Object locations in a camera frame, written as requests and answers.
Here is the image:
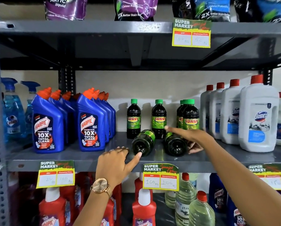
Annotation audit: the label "grey metal shelf board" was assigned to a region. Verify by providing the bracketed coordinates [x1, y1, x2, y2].
[6, 132, 281, 173]
[0, 20, 281, 71]

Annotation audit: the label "black perforated rack upright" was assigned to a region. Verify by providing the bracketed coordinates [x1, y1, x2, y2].
[263, 69, 273, 86]
[58, 66, 76, 95]

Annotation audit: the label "group of red toilet cleaners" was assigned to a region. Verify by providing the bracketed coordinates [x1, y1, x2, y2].
[18, 172, 157, 226]

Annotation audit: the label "yellow green price tag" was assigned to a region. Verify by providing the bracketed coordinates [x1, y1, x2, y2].
[248, 164, 281, 191]
[143, 164, 180, 191]
[36, 161, 75, 189]
[172, 18, 212, 48]

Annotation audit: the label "person's left hand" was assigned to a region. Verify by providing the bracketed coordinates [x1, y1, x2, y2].
[95, 146, 142, 187]

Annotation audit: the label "blue glass cleaner spray bottle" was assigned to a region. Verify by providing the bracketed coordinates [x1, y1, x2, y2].
[21, 81, 41, 137]
[1, 78, 26, 142]

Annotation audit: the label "rows of blue toilet cleaners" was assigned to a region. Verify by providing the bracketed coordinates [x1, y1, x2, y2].
[32, 87, 116, 154]

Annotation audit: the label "person's left forearm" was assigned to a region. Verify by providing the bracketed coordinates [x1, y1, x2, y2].
[73, 185, 112, 226]

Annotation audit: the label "person's right hand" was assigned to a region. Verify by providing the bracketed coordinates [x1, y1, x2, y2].
[164, 126, 216, 155]

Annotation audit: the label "group of dark green-capped bottles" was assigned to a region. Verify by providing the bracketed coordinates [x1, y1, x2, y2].
[127, 99, 200, 157]

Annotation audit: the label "blue detergent pouch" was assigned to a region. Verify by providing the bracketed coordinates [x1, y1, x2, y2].
[234, 0, 281, 23]
[172, 0, 231, 22]

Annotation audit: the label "person's right forearm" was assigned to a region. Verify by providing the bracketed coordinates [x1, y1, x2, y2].
[203, 135, 281, 226]

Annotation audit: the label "rose gold wristwatch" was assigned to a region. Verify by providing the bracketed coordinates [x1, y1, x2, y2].
[90, 178, 113, 199]

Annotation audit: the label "purple detergent pouch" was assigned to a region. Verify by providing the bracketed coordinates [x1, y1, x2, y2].
[114, 0, 159, 22]
[44, 0, 88, 21]

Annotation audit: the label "clear liquid bottle red cap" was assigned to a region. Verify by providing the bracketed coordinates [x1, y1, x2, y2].
[175, 173, 197, 226]
[189, 191, 216, 226]
[165, 191, 176, 209]

